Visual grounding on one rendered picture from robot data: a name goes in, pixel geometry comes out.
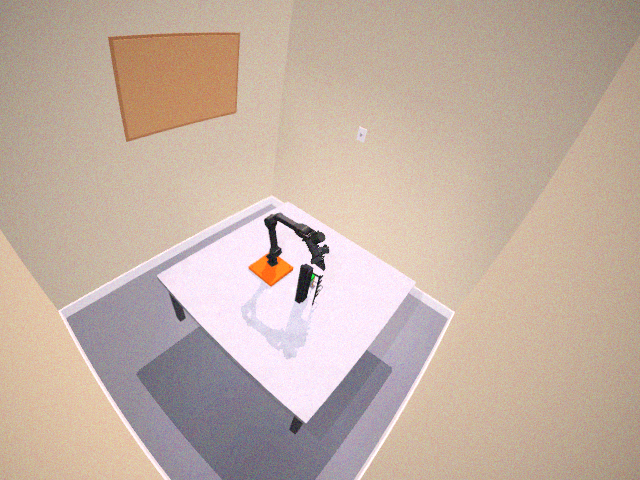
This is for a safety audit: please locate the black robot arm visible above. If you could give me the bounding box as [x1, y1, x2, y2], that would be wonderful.
[264, 212, 329, 268]

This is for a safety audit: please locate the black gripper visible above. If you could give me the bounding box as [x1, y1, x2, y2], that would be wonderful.
[308, 244, 326, 271]

